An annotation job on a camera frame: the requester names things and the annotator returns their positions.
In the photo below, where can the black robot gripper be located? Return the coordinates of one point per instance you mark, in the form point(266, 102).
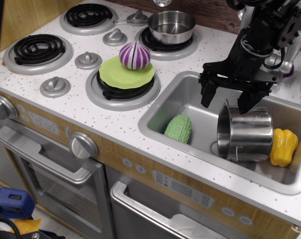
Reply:
point(241, 69)

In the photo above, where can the tall steel pot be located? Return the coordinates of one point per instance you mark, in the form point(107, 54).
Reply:
point(244, 137)

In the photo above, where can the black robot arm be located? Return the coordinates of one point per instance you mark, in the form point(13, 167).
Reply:
point(284, 16)

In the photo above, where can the steel sink basin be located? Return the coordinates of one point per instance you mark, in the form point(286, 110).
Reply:
point(182, 96)

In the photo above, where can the green toy bumpy gourd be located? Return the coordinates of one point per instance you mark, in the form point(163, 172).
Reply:
point(179, 128)

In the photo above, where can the silver toy faucet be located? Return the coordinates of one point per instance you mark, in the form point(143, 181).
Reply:
point(285, 65)

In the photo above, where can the yellow toy bell pepper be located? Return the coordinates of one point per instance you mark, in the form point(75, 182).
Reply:
point(284, 145)

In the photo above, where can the back right black burner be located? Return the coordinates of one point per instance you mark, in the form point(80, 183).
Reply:
point(166, 52)

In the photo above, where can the black burner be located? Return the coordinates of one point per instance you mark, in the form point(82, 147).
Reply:
point(166, 52)
point(38, 54)
point(115, 99)
point(88, 19)

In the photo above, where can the small steel saucepan on stove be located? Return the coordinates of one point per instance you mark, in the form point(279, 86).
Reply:
point(167, 27)

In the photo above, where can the purple white toy onion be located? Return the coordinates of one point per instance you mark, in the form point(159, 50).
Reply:
point(134, 56)

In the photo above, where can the hanging steel strainer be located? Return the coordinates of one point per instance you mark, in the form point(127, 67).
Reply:
point(162, 3)

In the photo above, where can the grey stove knob back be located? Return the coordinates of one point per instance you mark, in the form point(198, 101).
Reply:
point(138, 18)

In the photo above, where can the grey stove knob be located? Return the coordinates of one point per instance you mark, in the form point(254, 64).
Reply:
point(115, 38)
point(88, 61)
point(55, 87)
point(138, 18)

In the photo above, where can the front right black burner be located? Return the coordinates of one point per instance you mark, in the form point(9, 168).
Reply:
point(115, 99)

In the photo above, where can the light green plate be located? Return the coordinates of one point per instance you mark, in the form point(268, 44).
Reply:
point(114, 74)

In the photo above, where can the grey stove knob upper middle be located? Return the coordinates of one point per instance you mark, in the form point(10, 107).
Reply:
point(115, 38)

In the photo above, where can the grey stove knob lower middle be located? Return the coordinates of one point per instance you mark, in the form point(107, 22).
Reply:
point(88, 61)

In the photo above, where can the toy dishwasher door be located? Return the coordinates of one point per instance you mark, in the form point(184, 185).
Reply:
point(141, 212)

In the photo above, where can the silver oven dial right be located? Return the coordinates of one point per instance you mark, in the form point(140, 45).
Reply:
point(82, 146)

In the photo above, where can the silver oven dial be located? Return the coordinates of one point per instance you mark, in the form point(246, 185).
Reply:
point(7, 109)
point(82, 146)

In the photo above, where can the back left black burner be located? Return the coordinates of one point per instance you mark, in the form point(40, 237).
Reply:
point(88, 19)

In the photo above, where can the grey stove knob front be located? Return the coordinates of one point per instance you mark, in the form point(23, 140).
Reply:
point(55, 87)

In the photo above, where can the toy oven door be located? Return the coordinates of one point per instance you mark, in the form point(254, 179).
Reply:
point(71, 189)

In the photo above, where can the front left black burner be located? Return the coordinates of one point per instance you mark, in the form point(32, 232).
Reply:
point(38, 54)

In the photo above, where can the silver oven dial left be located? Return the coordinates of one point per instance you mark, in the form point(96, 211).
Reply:
point(7, 109)

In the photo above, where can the yellow cloth on floor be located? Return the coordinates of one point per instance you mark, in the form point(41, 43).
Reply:
point(26, 226)

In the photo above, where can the blue clamp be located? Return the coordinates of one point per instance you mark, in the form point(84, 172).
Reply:
point(15, 203)

